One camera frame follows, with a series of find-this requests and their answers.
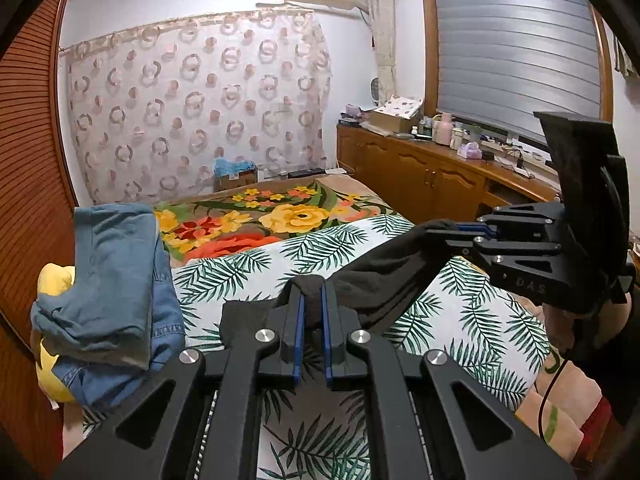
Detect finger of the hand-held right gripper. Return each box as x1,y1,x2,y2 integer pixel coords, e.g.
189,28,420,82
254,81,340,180
439,232,564,267
459,202,568,241

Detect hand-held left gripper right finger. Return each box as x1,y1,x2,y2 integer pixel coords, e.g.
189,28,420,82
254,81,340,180
320,280,576,480

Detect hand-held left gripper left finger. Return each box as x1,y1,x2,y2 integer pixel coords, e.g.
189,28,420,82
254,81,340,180
52,280,306,480

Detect black pants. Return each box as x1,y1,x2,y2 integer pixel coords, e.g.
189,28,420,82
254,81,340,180
220,217,481,343

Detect white power strip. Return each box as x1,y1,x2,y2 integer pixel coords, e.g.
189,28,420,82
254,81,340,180
482,137,551,168

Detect palm leaf bed sheet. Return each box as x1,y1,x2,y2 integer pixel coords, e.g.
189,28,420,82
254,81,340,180
82,212,551,480

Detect wooden cabinet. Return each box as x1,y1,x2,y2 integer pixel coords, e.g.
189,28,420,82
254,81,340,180
336,124,563,221

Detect pink thermos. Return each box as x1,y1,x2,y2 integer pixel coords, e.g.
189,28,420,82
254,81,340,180
433,114,455,146

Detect floral blanket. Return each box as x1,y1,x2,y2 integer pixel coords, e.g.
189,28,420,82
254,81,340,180
152,177,401,263

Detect dark blue denim jeans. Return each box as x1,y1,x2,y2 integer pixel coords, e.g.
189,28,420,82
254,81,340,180
50,230,187,406

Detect grey window blind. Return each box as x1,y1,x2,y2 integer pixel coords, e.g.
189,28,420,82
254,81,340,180
427,0,603,148

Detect spotted cardboard box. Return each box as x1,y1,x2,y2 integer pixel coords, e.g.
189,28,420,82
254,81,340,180
369,95,425,133

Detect cardboard box with blue cloth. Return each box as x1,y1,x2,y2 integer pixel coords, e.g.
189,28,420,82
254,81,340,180
214,156,258,192

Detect folded light blue jeans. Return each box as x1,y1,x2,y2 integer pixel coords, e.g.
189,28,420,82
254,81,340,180
30,203,161,368

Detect beige tied curtain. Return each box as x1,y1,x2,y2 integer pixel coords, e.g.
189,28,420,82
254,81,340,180
364,0,398,108

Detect yellow garment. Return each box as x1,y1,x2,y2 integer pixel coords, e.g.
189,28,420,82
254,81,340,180
31,263,76,403

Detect circle patterned sheer curtain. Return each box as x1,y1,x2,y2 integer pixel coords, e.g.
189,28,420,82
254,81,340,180
60,10,333,206

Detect wooden louvered wardrobe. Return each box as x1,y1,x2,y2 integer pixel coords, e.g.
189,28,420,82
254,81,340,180
0,0,76,476

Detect black cable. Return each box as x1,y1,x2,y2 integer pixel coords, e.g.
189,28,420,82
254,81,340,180
537,310,586,441

